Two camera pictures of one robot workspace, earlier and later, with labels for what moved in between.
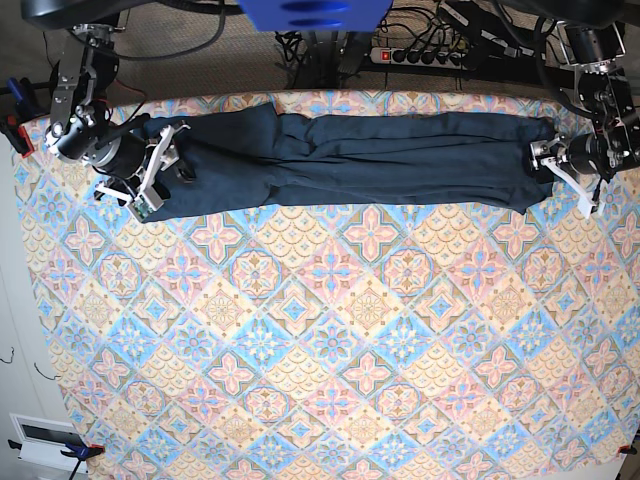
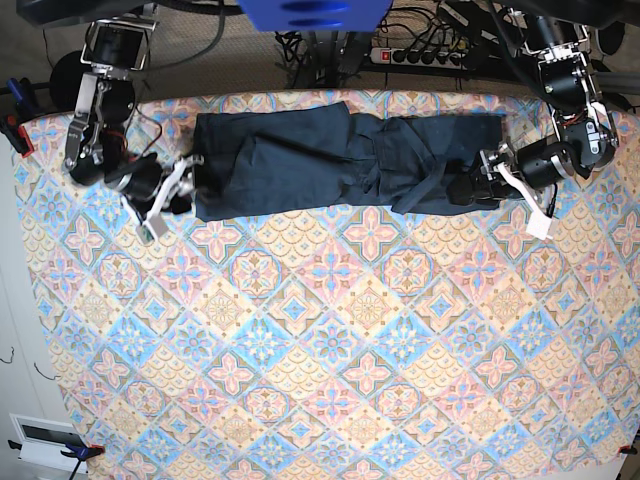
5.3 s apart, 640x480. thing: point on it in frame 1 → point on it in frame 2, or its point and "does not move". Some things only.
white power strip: x=420 y=57 does not move
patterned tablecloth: x=370 y=341 does not move
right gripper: x=547 y=152 → x=474 y=190
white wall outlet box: x=42 y=440 does not move
